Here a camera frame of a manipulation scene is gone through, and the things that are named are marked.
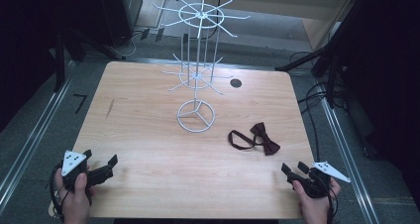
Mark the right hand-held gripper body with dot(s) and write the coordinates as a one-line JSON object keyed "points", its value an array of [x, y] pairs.
{"points": [[318, 184]]}

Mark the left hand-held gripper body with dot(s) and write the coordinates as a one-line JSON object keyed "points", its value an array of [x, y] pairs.
{"points": [[73, 163]]}

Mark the person's right hand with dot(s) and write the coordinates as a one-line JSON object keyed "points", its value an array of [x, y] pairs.
{"points": [[315, 209]]}

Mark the person's left hand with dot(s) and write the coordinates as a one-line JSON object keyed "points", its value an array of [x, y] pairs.
{"points": [[76, 201]]}

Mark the dark red bow tie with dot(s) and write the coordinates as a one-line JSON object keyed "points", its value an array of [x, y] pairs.
{"points": [[269, 145]]}

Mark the black metal stand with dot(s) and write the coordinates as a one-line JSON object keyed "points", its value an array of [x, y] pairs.
{"points": [[60, 62], [330, 49]]}

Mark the black round table grommet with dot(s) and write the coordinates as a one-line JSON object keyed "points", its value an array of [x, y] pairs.
{"points": [[235, 83]]}

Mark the dark cabinet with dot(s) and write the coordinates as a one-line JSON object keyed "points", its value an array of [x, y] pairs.
{"points": [[122, 9]]}

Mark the aluminium floor rail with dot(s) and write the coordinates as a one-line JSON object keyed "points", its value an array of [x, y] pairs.
{"points": [[350, 164], [33, 131]]}

